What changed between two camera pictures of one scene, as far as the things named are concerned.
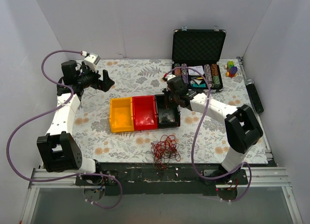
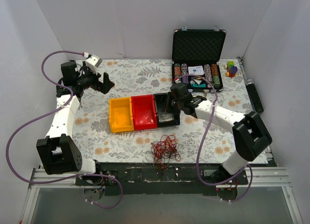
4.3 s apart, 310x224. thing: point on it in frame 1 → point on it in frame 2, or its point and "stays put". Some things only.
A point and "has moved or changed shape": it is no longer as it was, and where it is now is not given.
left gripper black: (100, 79) stays put
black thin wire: (168, 117) has moved or changed shape
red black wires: (165, 150) stays put
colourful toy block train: (232, 70) stays put
